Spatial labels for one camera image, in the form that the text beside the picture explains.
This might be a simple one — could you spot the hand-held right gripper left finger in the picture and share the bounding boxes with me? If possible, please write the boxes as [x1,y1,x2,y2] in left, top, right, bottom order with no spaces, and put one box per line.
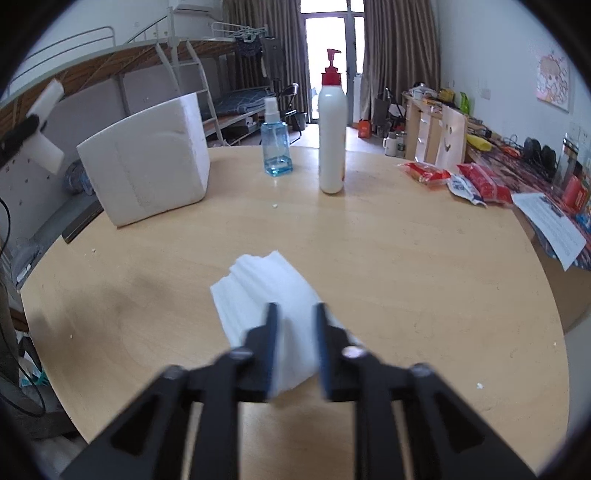
[60,302,280,480]

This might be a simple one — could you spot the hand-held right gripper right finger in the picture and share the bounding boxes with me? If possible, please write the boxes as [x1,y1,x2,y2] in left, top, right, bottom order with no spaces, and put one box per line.
[314,302,539,480]

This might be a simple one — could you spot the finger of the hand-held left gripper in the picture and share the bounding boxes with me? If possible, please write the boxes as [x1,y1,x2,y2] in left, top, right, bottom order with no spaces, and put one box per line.
[0,116,50,161]

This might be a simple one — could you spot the white foam piece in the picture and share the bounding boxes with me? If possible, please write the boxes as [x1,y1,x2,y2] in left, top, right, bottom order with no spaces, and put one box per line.
[25,78,66,175]

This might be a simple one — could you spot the pack of water bottles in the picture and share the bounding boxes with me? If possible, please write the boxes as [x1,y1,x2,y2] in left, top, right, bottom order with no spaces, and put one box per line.
[62,159,96,195]

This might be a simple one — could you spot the grey metal bunk bed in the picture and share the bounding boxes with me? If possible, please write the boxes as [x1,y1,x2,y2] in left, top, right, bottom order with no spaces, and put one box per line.
[0,25,213,153]
[187,21,278,139]

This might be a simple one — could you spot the dark flat board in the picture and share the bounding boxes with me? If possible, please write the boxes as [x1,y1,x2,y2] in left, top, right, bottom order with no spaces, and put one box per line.
[62,196,105,244]

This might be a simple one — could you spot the white foam box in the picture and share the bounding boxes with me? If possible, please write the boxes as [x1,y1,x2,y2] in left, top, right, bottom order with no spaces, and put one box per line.
[76,91,212,228]

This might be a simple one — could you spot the blue spray bottle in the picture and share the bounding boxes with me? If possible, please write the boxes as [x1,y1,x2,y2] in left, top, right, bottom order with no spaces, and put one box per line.
[259,96,294,177]

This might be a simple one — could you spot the grey metal bed ladder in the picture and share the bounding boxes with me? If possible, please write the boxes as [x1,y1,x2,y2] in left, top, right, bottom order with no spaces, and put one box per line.
[156,41,228,148]

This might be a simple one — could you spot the small red snack packet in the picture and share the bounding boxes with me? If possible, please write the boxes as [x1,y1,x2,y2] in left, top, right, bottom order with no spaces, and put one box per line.
[397,160,451,189]

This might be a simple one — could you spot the white bottle red pump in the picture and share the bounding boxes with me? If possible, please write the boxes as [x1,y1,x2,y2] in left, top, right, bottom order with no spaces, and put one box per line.
[318,48,348,195]

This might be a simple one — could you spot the white snack packet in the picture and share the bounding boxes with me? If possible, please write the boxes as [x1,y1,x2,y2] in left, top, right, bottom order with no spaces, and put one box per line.
[446,172,488,208]

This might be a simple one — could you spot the white air conditioner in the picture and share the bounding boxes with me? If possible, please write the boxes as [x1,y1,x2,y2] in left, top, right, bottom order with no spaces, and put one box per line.
[168,0,223,13]

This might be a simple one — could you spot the folded blue plaid quilt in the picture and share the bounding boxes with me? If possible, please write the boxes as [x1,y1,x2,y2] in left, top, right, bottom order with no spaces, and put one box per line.
[213,88,274,117]

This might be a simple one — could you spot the large red snack packet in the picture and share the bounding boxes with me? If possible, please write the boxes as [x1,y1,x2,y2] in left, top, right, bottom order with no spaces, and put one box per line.
[457,162,515,205]

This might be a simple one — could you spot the black folding chair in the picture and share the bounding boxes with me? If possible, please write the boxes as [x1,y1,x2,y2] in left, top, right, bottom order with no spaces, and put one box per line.
[276,83,302,138]

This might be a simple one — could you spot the wooden desk with drawers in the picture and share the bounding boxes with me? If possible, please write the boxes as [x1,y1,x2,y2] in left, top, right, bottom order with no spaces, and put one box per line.
[400,89,446,160]

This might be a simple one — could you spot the wooden chair with smiley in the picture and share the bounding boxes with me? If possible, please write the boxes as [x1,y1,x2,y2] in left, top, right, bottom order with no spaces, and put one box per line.
[436,103,467,169]

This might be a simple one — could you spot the dark hanging clothes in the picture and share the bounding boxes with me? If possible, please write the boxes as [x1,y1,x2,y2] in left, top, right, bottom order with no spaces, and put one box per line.
[235,35,283,80]

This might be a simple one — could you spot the printed paper sheet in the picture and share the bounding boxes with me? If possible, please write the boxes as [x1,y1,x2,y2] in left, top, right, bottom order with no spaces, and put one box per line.
[511,191,587,272]

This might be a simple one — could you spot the brown curtain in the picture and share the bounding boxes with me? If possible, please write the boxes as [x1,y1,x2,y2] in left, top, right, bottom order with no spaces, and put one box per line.
[362,0,443,136]
[222,0,304,95]

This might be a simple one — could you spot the black headphones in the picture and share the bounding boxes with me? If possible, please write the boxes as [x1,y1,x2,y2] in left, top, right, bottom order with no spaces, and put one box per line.
[521,137,557,179]

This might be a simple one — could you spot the glass balcony door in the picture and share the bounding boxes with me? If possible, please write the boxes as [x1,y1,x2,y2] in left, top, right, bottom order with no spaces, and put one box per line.
[298,0,366,126]

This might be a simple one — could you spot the dark tumbler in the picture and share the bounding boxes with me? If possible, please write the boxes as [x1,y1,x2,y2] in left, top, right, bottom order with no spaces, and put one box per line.
[554,133,581,186]

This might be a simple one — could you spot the black cable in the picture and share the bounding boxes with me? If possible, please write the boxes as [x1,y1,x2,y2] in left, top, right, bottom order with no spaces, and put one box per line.
[0,198,13,252]

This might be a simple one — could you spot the pink cartoon wall poster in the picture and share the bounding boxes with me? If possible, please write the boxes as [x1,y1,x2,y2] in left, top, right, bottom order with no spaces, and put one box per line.
[535,51,571,113]

